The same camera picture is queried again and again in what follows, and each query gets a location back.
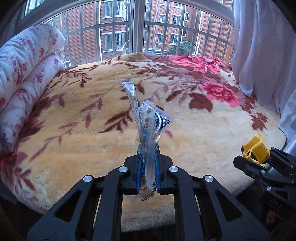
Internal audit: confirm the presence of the clear plastic wrapper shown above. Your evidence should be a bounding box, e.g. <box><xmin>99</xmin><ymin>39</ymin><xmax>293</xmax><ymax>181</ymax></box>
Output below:
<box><xmin>121</xmin><ymin>81</ymin><xmax>171</xmax><ymax>202</ymax></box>

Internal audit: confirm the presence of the rolled white floral quilt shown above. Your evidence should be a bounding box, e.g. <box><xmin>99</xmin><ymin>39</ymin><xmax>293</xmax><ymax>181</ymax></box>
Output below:
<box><xmin>1</xmin><ymin>24</ymin><xmax>65</xmax><ymax>154</ymax></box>

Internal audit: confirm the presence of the pale sheer curtain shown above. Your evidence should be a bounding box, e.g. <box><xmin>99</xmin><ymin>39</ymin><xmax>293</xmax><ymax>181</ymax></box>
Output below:
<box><xmin>231</xmin><ymin>1</ymin><xmax>295</xmax><ymax>141</ymax></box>

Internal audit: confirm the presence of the yellow plastic piece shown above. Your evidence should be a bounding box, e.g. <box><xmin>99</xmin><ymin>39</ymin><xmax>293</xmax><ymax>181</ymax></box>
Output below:
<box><xmin>241</xmin><ymin>133</ymin><xmax>270</xmax><ymax>165</ymax></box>

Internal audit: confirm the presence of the metal window security grille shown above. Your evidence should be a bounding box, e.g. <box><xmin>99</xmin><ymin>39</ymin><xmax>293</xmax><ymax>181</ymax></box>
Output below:
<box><xmin>17</xmin><ymin>1</ymin><xmax>234</xmax><ymax>68</ymax></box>

